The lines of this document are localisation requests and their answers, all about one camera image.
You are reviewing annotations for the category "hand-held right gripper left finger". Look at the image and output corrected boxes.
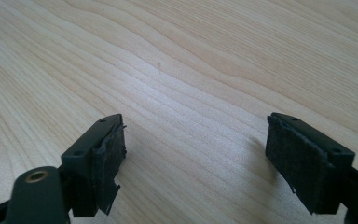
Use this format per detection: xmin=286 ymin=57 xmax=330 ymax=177
xmin=60 ymin=113 xmax=128 ymax=218

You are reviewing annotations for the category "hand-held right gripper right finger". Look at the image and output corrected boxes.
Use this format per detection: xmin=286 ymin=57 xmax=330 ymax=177
xmin=265 ymin=112 xmax=356 ymax=216

